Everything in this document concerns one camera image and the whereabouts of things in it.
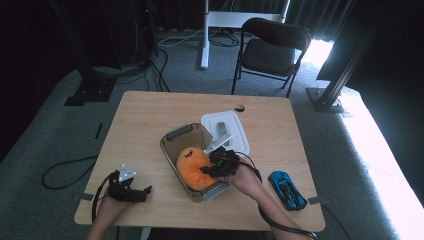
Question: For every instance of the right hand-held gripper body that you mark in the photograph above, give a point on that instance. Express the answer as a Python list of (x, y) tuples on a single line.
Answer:
[(228, 163)]

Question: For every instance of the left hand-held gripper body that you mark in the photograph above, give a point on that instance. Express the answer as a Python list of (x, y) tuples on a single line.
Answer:
[(121, 191)]

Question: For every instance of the orange plush toy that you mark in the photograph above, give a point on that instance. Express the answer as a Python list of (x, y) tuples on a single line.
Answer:
[(193, 170)]

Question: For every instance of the grey translucent storage box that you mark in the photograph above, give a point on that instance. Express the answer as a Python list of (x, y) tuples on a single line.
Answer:
[(186, 140)]

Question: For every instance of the blue toy car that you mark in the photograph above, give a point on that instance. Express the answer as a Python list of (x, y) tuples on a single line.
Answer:
[(286, 191)]

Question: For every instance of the person's left hand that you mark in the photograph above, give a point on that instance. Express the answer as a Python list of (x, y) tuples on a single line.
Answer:
[(110, 208)]

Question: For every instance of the person's right hand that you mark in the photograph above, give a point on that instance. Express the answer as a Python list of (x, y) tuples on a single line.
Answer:
[(246, 183)]

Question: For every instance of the grey tape piece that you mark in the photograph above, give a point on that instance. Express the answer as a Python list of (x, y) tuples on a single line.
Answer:
[(316, 200), (87, 196)]

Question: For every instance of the black tape strip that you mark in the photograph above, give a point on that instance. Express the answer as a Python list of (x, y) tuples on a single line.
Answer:
[(99, 130)]

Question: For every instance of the black metal stand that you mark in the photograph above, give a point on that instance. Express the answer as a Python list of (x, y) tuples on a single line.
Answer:
[(325, 100), (91, 90)]

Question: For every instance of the black folding chair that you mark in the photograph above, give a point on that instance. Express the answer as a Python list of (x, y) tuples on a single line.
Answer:
[(270, 55)]

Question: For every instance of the dark equipment rack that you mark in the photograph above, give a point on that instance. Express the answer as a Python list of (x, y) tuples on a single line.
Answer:
[(133, 33)]

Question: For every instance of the dark curtain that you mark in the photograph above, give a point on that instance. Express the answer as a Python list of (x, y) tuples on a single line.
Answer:
[(316, 16), (393, 83)]

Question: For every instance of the white desk frame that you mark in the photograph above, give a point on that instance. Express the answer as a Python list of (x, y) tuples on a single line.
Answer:
[(233, 19)]

